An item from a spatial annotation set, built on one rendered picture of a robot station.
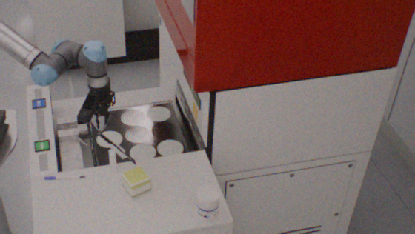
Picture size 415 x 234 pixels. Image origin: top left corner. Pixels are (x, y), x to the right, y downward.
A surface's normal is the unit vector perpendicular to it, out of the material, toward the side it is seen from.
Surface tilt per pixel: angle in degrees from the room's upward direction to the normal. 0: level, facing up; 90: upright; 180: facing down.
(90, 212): 0
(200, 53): 90
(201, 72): 90
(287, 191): 90
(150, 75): 0
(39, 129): 0
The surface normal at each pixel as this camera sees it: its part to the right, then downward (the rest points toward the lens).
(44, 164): 0.00, -0.77
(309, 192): 0.22, 0.62
